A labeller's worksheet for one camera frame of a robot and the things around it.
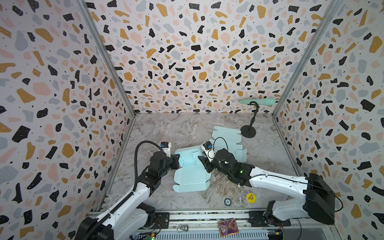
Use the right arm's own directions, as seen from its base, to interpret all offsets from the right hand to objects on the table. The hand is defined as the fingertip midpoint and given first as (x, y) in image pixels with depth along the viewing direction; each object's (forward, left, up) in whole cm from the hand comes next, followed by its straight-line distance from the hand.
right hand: (200, 153), depth 75 cm
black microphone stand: (+32, -36, -22) cm, 53 cm away
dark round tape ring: (-18, -13, -20) cm, 30 cm away
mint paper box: (-7, +4, -10) cm, 13 cm away
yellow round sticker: (-15, -28, -21) cm, 38 cm away
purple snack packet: (-29, -13, -18) cm, 37 cm away
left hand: (+3, +10, -5) cm, 12 cm away
